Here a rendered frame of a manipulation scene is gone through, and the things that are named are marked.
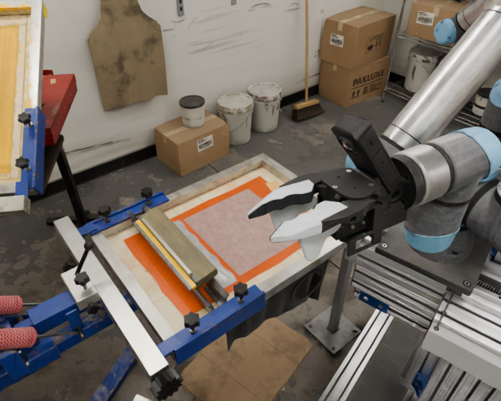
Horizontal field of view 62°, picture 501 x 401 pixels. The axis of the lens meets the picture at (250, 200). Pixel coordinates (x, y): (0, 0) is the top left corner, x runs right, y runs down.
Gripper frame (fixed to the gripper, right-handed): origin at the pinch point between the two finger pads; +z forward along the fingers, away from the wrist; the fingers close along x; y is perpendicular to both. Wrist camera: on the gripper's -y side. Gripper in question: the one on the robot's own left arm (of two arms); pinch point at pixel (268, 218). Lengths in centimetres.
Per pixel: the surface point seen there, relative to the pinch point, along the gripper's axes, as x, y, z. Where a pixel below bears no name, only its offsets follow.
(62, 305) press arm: 65, 54, 31
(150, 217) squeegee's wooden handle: 86, 50, -1
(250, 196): 92, 60, -41
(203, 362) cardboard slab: 102, 153, -12
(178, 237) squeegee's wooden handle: 72, 52, -6
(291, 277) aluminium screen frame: 48, 63, -32
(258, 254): 64, 64, -29
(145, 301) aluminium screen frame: 60, 61, 10
